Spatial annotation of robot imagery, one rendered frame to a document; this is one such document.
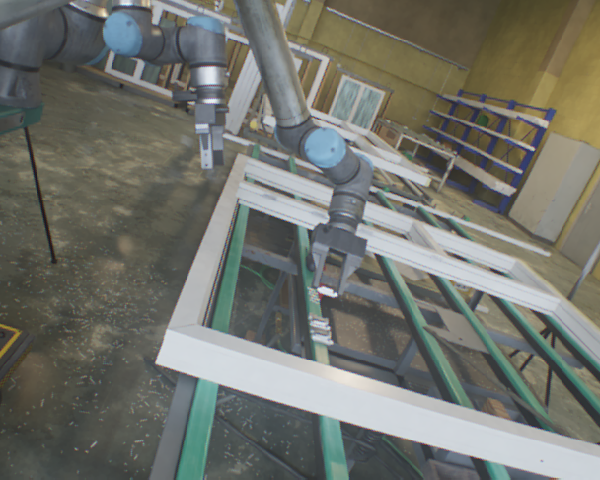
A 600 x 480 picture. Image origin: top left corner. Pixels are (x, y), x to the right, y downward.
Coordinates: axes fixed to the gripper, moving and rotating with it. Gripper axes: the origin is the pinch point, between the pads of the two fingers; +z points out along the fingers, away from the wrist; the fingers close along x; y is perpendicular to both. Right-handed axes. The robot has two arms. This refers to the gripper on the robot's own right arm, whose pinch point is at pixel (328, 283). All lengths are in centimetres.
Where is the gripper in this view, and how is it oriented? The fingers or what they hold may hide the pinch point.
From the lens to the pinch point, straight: 120.4
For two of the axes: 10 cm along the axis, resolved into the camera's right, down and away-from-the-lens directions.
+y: 2.6, -2.8, -9.2
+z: -2.5, 9.0, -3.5
